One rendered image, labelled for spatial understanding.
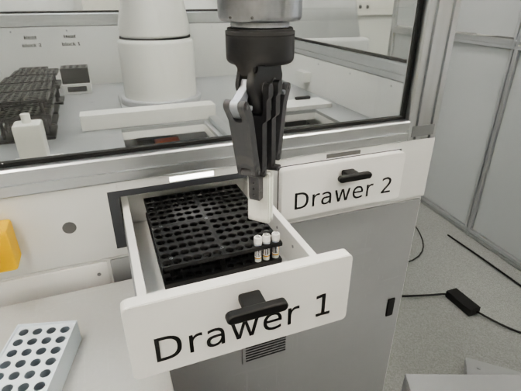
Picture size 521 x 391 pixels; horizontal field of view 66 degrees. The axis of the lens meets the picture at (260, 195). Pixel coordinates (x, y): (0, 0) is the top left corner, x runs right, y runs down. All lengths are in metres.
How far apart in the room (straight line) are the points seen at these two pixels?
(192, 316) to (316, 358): 0.71
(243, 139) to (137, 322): 0.23
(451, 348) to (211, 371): 1.07
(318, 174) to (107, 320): 0.46
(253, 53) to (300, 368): 0.90
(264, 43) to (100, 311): 0.51
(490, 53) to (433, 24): 1.54
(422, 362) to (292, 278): 1.27
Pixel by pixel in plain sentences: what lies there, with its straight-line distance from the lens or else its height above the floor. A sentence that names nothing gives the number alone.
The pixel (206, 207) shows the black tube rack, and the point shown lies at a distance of 0.70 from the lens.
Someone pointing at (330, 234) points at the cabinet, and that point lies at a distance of 0.93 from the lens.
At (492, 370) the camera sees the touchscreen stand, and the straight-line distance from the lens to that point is 1.77.
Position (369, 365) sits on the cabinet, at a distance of 1.32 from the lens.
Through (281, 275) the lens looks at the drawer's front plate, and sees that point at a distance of 0.50.
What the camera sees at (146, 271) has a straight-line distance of 0.68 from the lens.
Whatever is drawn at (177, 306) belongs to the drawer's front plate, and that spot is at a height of 0.91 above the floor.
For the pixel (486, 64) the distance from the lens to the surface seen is 2.45.
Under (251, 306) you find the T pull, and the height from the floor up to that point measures 0.91.
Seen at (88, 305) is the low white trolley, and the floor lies 0.76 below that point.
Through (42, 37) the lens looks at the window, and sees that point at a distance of 0.69.
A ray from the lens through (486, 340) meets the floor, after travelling 1.93.
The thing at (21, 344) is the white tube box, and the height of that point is 0.80.
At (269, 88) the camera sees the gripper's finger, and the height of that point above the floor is 1.14.
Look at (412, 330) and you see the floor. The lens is 1.85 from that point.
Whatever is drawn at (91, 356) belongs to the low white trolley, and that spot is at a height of 0.76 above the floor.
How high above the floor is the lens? 1.23
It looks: 26 degrees down
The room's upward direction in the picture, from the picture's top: straight up
